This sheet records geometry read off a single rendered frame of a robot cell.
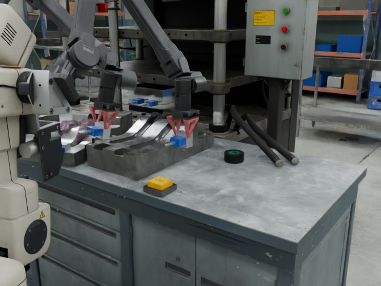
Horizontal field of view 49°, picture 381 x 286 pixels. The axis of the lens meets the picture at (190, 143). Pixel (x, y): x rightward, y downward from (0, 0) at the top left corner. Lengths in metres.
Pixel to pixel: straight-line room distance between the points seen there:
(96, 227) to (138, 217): 0.28
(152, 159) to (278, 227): 0.57
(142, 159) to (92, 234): 0.45
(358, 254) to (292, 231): 1.60
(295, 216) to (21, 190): 0.78
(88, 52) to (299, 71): 1.12
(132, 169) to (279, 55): 0.94
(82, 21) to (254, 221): 0.75
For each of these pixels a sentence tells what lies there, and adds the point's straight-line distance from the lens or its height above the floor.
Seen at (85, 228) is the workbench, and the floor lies 0.52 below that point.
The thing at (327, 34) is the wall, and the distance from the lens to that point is 8.16.
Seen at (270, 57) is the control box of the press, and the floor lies 1.17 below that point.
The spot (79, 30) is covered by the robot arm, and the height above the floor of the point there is 1.32.
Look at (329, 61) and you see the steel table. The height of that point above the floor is 0.91.
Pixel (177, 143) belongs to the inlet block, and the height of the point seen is 0.93.
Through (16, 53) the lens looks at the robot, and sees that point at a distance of 1.22.
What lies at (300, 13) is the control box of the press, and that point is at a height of 1.37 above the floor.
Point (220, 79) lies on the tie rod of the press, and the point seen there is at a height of 1.06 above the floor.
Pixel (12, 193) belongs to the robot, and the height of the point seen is 0.89.
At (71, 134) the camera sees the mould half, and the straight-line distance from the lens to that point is 1.84.
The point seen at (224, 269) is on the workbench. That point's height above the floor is 0.59.
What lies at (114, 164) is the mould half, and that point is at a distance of 1.55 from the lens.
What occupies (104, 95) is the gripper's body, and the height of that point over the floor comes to 1.09.
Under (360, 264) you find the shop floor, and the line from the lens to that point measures 2.67.
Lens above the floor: 1.35
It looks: 17 degrees down
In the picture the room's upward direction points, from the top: straight up
